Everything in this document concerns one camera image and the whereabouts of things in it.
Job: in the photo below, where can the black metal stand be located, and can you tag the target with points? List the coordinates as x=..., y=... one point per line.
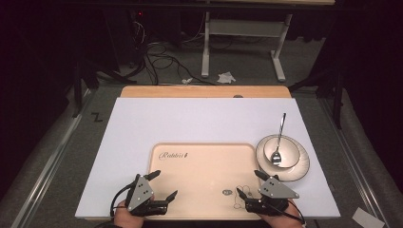
x=339, y=95
x=77, y=88

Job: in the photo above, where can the white board table cover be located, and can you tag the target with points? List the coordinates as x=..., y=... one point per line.
x=177, y=123

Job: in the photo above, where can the person's left hand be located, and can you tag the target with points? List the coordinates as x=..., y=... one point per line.
x=126, y=220

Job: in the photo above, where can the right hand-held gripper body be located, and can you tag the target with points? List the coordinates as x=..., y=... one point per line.
x=275, y=189

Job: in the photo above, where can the large crumpled white paper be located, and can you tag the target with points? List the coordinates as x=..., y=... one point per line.
x=226, y=77

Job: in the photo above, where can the small crumpled white paper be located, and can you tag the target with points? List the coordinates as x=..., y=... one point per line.
x=187, y=81

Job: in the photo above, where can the white plate with dark rim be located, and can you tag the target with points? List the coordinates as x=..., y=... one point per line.
x=301, y=167

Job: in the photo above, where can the wooden table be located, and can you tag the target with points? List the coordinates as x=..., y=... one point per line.
x=190, y=91

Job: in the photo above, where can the white metal desk frame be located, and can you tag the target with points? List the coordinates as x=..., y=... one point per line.
x=244, y=27

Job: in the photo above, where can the flat white paper sheet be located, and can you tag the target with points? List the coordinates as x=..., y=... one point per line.
x=367, y=218

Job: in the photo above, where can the white bowl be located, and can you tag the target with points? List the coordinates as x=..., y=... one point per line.
x=290, y=152

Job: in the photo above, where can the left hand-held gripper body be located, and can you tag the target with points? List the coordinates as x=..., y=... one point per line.
x=139, y=193

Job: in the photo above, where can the person's right hand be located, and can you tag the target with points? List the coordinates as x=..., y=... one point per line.
x=280, y=221

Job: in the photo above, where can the metal spoon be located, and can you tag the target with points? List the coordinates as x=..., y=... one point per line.
x=279, y=134

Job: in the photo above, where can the beige plastic tray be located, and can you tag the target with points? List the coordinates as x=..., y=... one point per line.
x=202, y=177

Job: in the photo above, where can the metal floor rail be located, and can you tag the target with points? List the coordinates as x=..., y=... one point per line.
x=47, y=171
x=351, y=148

